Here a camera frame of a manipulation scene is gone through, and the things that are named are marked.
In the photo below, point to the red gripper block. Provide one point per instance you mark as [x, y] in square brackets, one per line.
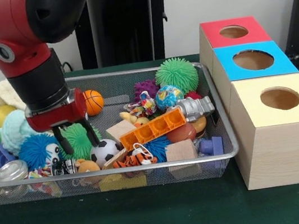
[58, 112]

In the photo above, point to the small wooden block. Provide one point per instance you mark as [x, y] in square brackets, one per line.
[119, 129]

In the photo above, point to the light teal knitted cloth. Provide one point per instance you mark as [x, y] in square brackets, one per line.
[16, 130]

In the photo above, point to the cream knitted cloth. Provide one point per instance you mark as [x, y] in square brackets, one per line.
[4, 95]

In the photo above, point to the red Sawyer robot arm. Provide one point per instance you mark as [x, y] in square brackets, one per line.
[25, 46]

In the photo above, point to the shallow clear mesh bin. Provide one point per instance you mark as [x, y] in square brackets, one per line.
[218, 152]

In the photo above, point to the wooden box with three holes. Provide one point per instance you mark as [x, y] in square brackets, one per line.
[280, 148]

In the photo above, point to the green spiky ball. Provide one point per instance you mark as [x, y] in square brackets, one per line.
[81, 148]

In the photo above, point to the black and white soccer ball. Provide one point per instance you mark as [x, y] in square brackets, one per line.
[106, 153]

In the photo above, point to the small orange basketball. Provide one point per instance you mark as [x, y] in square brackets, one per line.
[95, 102]

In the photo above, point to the blue spiky ball with eyes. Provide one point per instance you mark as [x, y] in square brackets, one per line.
[36, 152]

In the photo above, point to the silver metal can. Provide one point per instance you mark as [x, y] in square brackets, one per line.
[12, 171]

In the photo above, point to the yellow smiley face ball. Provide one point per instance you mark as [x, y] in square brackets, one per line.
[3, 115]

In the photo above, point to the orange toy building block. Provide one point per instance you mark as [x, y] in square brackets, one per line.
[153, 129]

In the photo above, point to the purple spiky ball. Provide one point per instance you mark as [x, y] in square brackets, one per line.
[147, 88]

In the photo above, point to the globe print ball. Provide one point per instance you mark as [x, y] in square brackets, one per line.
[169, 97]

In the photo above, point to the small brown basketball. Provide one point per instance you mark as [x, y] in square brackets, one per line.
[182, 133]

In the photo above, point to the dark green table cloth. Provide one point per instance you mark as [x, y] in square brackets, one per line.
[155, 219]

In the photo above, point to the green furry ball with eyes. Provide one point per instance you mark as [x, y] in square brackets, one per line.
[177, 76]

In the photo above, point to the silver toy robot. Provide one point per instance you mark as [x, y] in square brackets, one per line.
[196, 107]

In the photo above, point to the purple toy block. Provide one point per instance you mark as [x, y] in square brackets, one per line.
[210, 146]

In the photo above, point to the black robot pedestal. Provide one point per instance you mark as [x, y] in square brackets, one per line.
[125, 30]

